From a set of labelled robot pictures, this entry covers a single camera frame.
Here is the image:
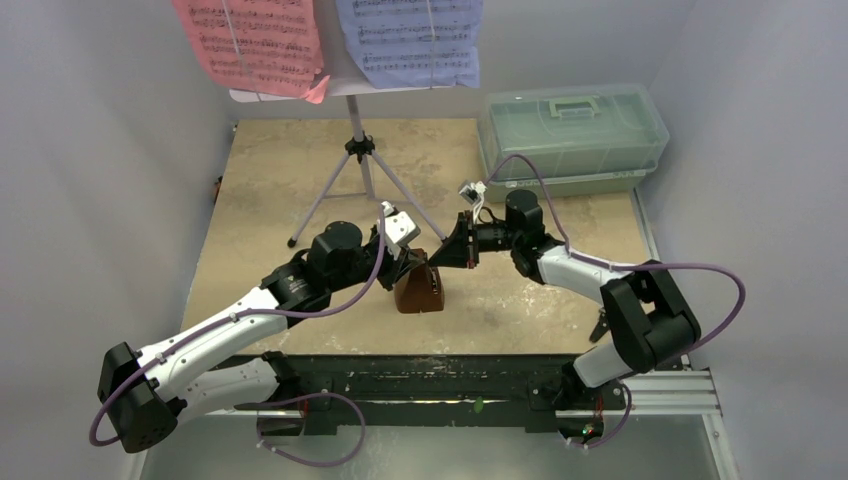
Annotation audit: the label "aluminium frame rails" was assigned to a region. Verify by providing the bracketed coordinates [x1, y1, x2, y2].
[122, 188, 740, 480]

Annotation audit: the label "white sheet music pages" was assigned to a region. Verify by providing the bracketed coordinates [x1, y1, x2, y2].
[336, 0, 483, 90]

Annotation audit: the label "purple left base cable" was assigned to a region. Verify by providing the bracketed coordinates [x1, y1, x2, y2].
[256, 392, 368, 468]

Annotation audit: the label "black handled tool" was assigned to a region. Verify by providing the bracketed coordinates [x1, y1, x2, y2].
[588, 308, 609, 344]

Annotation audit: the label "translucent green storage box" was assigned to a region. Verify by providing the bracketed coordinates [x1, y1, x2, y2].
[477, 84, 670, 203]

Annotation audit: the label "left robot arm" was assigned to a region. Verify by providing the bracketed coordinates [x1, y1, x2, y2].
[88, 211, 421, 453]

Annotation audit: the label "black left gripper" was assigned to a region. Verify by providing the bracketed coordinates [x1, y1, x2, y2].
[329, 224, 421, 293]

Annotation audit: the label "brown wooden metronome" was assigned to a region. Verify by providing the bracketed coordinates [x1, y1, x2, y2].
[394, 248, 445, 314]

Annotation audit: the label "pink paper folder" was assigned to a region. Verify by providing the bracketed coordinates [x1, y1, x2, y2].
[172, 0, 330, 104]

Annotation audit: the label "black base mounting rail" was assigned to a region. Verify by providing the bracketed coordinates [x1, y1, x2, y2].
[236, 352, 630, 440]

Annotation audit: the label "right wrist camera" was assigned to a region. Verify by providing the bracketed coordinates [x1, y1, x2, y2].
[458, 181, 487, 223]

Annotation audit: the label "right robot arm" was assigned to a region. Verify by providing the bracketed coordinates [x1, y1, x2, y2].
[429, 190, 701, 408]

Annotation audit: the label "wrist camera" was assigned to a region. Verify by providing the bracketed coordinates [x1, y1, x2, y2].
[458, 181, 487, 223]
[379, 201, 420, 260]

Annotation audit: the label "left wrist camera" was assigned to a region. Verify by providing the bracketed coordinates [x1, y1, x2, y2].
[379, 201, 420, 260]

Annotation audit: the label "lilac perforated music stand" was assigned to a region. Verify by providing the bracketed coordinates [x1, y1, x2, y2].
[228, 0, 485, 249]

